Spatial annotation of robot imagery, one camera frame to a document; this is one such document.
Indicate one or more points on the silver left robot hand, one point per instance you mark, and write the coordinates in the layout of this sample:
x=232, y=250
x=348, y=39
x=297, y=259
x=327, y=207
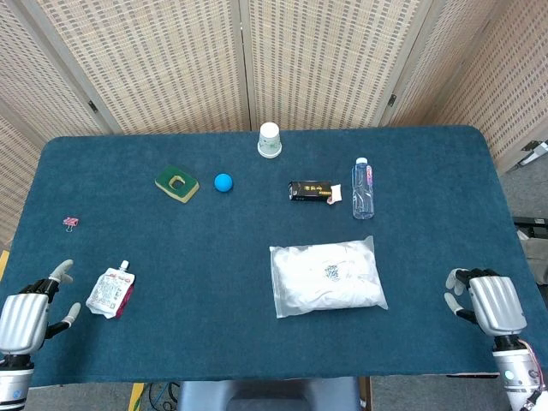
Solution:
x=23, y=319

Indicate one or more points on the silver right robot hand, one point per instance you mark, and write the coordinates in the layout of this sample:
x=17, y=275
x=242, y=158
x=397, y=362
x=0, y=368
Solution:
x=496, y=304

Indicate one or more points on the white garment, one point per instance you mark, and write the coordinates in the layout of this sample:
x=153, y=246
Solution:
x=325, y=278

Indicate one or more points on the frosted plastic zip bag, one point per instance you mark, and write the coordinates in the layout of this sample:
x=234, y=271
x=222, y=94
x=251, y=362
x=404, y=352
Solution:
x=280, y=308

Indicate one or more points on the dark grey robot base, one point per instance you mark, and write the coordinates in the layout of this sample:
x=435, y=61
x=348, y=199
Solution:
x=265, y=394

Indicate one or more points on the white red drink pouch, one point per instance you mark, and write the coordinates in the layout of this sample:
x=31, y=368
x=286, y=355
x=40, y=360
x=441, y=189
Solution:
x=107, y=293

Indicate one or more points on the pink binder clip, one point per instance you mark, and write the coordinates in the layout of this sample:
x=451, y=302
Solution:
x=71, y=221

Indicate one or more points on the clear plastic water bottle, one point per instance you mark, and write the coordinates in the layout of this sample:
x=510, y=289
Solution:
x=363, y=197

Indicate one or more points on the green yellow sponge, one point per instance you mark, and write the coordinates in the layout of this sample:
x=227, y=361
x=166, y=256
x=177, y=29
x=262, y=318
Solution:
x=164, y=180

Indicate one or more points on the blue table cloth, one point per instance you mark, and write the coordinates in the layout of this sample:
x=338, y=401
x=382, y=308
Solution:
x=214, y=257

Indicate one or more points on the black cardboard box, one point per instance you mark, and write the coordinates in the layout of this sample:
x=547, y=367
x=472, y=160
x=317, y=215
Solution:
x=308, y=191

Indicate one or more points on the blue ball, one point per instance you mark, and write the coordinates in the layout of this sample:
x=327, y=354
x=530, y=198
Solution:
x=223, y=182

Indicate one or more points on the white paper cup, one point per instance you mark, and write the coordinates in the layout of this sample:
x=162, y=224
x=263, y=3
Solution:
x=269, y=141

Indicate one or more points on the woven folding screen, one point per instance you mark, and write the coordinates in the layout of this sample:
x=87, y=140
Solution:
x=171, y=64

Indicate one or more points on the black equipment frame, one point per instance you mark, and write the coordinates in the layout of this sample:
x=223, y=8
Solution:
x=533, y=227

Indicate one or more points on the grey metal bracket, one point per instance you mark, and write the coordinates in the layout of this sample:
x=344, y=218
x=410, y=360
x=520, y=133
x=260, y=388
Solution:
x=537, y=152

